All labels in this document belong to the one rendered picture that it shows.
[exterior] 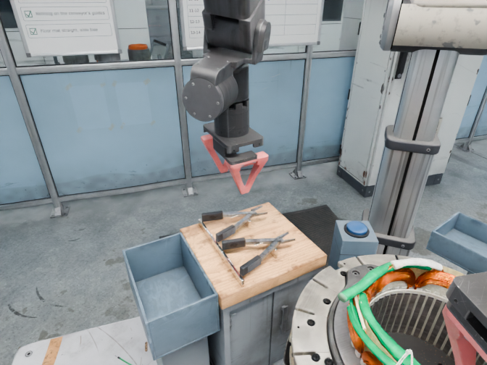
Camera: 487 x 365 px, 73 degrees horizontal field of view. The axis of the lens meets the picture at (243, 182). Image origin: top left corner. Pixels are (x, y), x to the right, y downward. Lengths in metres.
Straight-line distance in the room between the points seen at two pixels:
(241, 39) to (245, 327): 0.45
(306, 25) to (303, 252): 2.22
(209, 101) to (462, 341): 0.34
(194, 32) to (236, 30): 1.94
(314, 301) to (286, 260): 0.12
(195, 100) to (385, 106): 2.23
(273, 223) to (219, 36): 0.35
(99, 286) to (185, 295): 1.54
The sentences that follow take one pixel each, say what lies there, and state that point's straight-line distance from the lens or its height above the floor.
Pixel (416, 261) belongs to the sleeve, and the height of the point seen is 1.16.
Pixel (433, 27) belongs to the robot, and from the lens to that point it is 0.73.
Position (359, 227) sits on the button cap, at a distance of 0.71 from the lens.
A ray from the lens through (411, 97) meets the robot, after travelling 0.79.
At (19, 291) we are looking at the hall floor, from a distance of 2.33.
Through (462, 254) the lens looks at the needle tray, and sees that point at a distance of 0.72.
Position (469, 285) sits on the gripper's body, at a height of 1.30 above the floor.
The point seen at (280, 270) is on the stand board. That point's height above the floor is 1.07.
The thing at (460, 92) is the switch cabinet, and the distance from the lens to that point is 3.04.
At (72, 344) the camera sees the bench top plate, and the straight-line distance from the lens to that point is 0.89.
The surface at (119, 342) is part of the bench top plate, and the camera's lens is 0.86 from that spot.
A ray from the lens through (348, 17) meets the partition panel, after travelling 2.88.
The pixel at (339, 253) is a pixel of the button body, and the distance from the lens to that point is 0.71.
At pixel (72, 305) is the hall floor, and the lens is 2.10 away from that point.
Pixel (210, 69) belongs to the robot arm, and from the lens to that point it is 0.43.
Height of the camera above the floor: 1.45
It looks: 30 degrees down
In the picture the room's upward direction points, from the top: straight up
